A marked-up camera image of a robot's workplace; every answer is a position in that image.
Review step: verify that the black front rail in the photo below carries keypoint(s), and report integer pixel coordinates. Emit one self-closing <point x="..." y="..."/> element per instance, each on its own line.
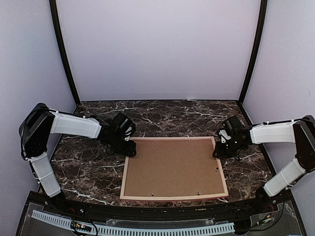
<point x="100" y="213"/>

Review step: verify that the white slotted cable duct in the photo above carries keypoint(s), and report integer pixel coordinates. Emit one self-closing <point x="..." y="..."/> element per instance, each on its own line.
<point x="102" y="230"/>

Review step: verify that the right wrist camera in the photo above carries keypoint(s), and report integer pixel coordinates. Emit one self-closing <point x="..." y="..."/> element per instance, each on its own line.
<point x="230" y="127"/>

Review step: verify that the left black corner post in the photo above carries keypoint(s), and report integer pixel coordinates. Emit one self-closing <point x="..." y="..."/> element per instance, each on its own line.
<point x="62" y="51"/>

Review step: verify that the brown backing board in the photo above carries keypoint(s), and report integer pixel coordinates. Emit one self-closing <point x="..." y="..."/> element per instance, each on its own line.
<point x="172" y="169"/>

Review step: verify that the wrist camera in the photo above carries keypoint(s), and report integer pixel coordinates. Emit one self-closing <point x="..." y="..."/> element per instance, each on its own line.
<point x="230" y="127"/>
<point x="124" y="125"/>

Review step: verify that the black corner post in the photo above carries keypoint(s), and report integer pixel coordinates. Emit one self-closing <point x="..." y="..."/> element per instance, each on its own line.
<point x="62" y="51"/>
<point x="255" y="50"/>

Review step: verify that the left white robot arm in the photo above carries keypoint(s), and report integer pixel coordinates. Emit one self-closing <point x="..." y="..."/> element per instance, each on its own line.
<point x="43" y="122"/>

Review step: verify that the right black corner post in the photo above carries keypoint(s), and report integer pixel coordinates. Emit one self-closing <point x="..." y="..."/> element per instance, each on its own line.
<point x="255" y="50"/>

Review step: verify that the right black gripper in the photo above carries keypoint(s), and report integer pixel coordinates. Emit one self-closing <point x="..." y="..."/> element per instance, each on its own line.
<point x="220" y="153"/>

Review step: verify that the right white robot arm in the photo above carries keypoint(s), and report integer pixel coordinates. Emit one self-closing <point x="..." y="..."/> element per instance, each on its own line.
<point x="294" y="136"/>

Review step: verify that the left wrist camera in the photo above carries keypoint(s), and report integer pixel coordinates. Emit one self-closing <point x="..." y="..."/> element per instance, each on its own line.
<point x="124" y="125"/>

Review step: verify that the pink wooden picture frame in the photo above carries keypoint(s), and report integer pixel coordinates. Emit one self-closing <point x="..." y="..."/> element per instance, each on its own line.
<point x="222" y="177"/>

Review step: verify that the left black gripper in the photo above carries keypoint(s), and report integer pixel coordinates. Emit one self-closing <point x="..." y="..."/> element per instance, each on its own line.
<point x="128" y="151"/>

